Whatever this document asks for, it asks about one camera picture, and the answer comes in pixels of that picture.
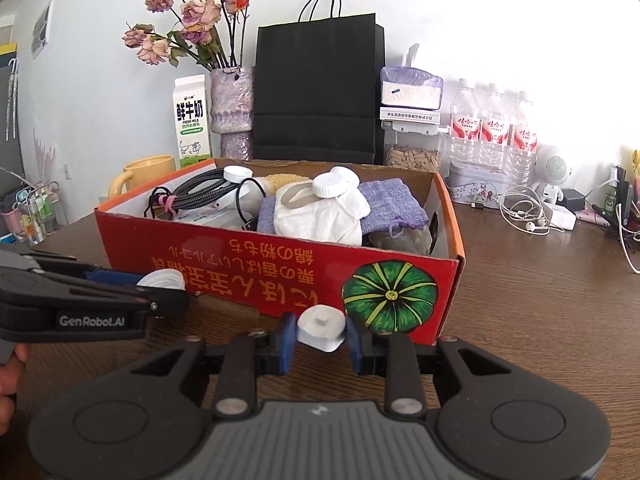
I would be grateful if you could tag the white plastic lid with knob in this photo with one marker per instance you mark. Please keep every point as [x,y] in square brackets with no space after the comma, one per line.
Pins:
[320,330]

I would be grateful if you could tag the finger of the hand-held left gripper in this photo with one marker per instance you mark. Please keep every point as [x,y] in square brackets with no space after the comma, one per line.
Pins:
[112,277]
[165,302]

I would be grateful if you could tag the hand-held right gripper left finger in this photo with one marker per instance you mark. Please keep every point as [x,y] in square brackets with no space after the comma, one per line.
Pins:
[285,342]

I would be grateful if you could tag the white flat charger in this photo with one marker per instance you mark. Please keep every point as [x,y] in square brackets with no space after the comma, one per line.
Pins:
[560,215]

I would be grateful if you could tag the printed tin box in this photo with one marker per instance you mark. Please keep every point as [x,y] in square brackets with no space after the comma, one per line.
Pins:
[475,185]

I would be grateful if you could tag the white wall vent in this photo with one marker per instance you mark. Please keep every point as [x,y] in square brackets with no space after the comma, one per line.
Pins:
[42,27]

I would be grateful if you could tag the purple tissue pack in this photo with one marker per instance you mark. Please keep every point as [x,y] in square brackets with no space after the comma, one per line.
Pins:
[410,90]

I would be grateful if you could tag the white wall outlet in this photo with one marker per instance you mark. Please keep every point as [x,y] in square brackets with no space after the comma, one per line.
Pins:
[65,171]

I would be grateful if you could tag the yellow snack packet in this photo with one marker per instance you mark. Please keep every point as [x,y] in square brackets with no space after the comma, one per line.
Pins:
[636,162]

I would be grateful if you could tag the white robot figure speaker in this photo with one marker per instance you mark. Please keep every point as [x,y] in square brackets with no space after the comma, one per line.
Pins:
[552,165]

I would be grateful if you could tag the black paper bag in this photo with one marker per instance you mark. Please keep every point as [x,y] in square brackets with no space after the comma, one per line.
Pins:
[315,90]

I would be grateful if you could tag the red cardboard box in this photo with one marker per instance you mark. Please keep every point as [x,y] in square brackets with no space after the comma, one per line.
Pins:
[250,270]

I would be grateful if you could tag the white bottle cap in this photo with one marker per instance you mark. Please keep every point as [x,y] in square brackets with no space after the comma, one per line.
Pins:
[237,174]
[350,175]
[330,187]
[160,280]

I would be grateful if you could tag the clear container of seeds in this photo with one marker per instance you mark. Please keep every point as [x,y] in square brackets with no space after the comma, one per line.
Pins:
[412,157]

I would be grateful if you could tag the small green spray bottle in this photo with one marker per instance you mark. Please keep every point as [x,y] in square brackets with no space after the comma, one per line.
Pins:
[612,202]

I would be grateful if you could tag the pink pen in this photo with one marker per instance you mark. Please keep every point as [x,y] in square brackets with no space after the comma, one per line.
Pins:
[590,215]

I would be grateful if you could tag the dried pink rose bouquet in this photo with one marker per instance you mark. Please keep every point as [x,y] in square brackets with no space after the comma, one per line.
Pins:
[200,12]

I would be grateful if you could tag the clear plastic bag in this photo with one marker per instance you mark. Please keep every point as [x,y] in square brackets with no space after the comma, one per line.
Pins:
[405,240]

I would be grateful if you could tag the dark panel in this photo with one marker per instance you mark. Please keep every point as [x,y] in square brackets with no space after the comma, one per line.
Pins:
[6,120]

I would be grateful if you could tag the black power adapter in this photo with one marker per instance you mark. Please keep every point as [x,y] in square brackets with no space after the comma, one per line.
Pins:
[572,200]

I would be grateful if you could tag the purple woven pouch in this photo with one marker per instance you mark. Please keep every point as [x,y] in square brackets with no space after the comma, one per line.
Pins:
[395,200]

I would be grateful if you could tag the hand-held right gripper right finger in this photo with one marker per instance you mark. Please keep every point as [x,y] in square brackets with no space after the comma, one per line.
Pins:
[357,347]

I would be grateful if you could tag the purple textured vase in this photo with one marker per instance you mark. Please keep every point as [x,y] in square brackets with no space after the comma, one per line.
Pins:
[232,105]

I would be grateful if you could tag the yellow ceramic mug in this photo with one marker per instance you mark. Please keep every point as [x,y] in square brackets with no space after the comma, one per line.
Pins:
[150,167]

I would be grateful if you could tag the white green milk carton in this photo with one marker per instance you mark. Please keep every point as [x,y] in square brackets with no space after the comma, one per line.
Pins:
[191,120]

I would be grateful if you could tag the water bottle red label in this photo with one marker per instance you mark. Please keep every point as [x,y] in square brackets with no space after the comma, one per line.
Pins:
[522,140]
[465,127]
[495,132]

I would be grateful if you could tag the person's left hand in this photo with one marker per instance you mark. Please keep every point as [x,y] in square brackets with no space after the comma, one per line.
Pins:
[10,375]

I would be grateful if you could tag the flat white box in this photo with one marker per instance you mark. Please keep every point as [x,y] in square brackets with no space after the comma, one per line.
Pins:
[410,116]

